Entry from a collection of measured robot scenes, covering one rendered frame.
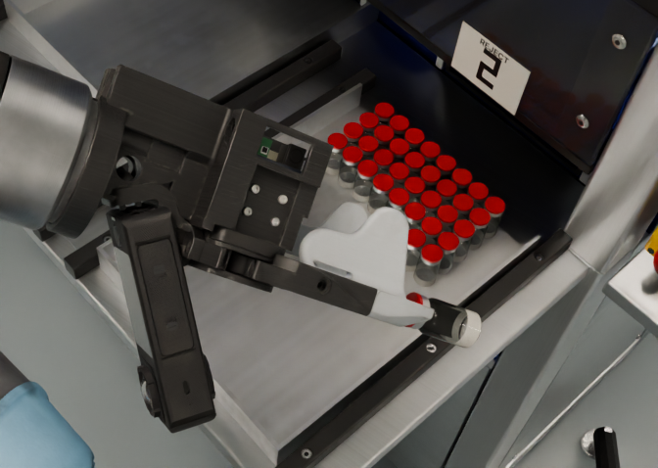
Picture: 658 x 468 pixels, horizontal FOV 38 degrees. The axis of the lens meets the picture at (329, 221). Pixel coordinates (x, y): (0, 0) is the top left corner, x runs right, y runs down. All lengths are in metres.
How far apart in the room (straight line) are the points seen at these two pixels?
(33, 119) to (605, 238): 0.65
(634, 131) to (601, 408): 1.15
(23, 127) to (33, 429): 0.13
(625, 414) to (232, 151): 1.58
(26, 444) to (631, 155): 0.62
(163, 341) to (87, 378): 1.41
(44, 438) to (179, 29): 0.79
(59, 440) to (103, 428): 1.42
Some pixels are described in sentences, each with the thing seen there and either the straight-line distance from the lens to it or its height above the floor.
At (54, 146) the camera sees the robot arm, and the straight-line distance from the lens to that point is 0.45.
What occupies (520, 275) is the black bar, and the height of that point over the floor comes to 0.90.
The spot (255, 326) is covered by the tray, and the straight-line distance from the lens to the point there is 0.91.
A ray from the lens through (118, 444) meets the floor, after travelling 1.83.
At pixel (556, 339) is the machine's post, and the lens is 1.13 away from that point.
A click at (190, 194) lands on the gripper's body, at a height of 1.29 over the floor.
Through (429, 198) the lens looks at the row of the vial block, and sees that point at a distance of 0.96.
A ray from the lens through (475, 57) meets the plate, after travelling 0.96.
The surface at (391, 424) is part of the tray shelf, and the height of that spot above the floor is 0.88.
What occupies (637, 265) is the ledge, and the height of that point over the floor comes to 0.88.
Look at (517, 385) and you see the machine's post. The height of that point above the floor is 0.60.
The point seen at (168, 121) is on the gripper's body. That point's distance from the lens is 0.48.
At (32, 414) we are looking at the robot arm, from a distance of 0.43.
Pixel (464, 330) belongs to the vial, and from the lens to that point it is 0.57.
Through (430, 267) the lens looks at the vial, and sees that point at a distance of 0.93.
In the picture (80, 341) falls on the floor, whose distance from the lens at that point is 1.93.
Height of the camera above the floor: 1.68
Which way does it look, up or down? 55 degrees down
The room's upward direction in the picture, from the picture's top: 9 degrees clockwise
